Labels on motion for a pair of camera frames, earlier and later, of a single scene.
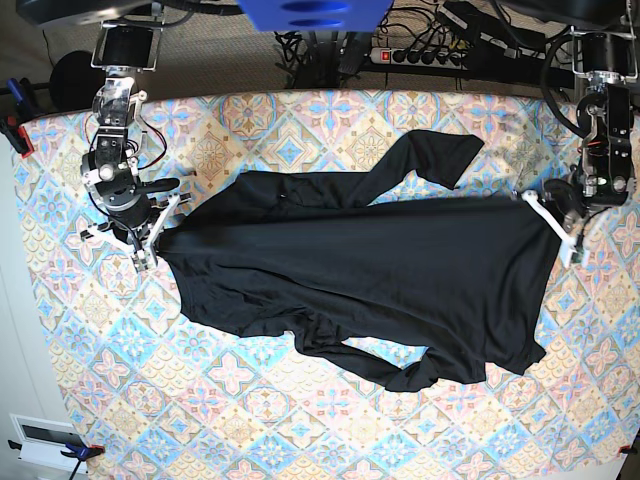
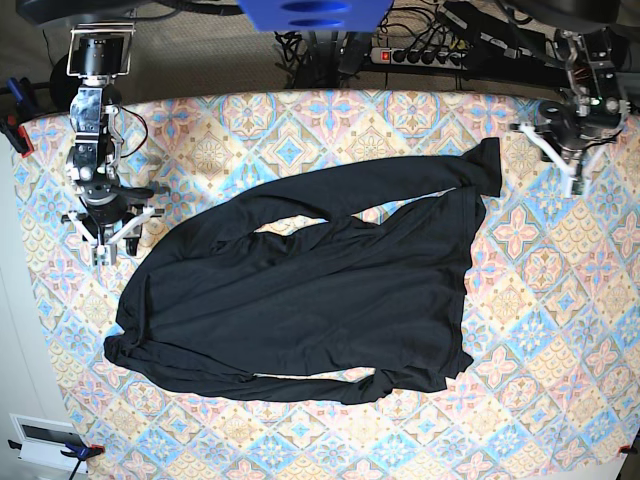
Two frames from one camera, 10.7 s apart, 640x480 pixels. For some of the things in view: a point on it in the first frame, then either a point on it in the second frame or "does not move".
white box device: x=43 y=441 does not move
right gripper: x=564 y=198 -> x=581 y=121
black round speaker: x=74 y=81 does not move
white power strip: x=446 y=60 does not move
